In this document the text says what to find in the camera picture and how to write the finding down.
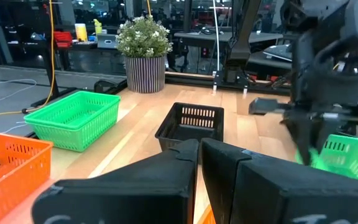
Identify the white hanging cable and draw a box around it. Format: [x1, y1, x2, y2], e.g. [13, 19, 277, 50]
[212, 0, 223, 73]

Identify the white floor cable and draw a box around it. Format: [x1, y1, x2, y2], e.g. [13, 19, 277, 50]
[0, 78, 38, 108]

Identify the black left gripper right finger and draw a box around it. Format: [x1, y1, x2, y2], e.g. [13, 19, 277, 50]
[200, 138, 358, 224]

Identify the grey box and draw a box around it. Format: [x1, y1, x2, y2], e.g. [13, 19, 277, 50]
[96, 33, 118, 50]

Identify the yellow cylindrical container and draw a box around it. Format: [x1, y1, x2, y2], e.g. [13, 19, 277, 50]
[74, 23, 88, 42]

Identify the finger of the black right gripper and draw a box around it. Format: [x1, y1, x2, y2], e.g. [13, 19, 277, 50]
[283, 116, 315, 166]
[318, 119, 341, 150]

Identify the yellow hanging cable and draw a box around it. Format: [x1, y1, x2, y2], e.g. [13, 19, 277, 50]
[0, 0, 57, 119]

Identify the green plastic basket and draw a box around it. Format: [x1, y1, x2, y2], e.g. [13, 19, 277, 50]
[295, 133, 358, 183]
[23, 90, 121, 152]

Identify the yellow spray bottle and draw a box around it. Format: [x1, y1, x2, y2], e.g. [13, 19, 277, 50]
[93, 18, 103, 35]

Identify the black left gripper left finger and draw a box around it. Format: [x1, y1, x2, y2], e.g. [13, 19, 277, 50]
[32, 139, 200, 224]

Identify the black background desk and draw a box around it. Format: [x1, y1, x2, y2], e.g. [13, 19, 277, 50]
[173, 30, 284, 46]

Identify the red storage bin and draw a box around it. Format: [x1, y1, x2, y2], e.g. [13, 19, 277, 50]
[53, 30, 73, 49]

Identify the black plastic basket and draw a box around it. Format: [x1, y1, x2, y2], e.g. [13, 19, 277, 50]
[154, 101, 225, 152]

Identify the white-flowered plant in striped pot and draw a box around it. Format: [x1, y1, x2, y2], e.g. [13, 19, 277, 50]
[116, 14, 173, 94]

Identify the orange plastic basket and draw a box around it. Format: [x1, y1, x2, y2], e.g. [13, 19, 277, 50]
[197, 204, 216, 224]
[0, 133, 54, 224]

